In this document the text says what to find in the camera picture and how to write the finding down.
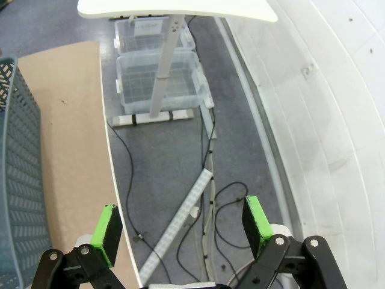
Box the white table top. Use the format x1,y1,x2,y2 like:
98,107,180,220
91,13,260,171
76,0,279,23

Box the looped black floor cable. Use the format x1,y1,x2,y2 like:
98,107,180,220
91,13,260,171
176,180,256,284

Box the thin black floor cable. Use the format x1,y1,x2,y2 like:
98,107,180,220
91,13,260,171
105,120,172,285

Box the clear plastic storage bin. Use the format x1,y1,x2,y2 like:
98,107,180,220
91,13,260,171
113,16,196,57
115,51,215,115

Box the grey plastic lattice basket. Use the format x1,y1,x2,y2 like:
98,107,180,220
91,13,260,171
0,56,52,289

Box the white table leg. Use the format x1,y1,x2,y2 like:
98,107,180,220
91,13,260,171
149,14,185,119

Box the white table foot bar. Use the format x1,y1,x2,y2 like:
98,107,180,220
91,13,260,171
111,108,195,127

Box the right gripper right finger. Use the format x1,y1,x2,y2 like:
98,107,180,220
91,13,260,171
237,194,348,289

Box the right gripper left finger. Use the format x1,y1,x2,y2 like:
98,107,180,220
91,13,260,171
31,204,124,289

